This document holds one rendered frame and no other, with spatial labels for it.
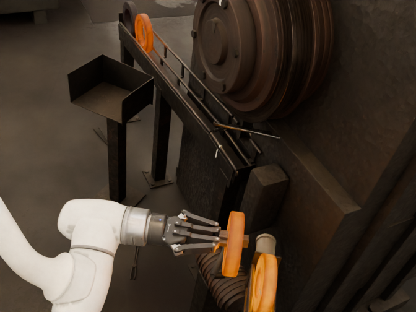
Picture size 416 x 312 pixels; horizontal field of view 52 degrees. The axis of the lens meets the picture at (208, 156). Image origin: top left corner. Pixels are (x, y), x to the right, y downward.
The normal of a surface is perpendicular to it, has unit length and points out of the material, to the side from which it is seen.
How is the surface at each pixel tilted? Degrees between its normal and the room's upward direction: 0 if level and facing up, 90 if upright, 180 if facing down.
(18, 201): 0
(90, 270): 35
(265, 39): 64
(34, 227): 0
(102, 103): 5
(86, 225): 26
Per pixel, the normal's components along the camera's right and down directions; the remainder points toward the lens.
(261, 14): -0.07, -0.01
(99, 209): 0.08, -0.61
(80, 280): 0.65, -0.25
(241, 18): 0.37, -0.14
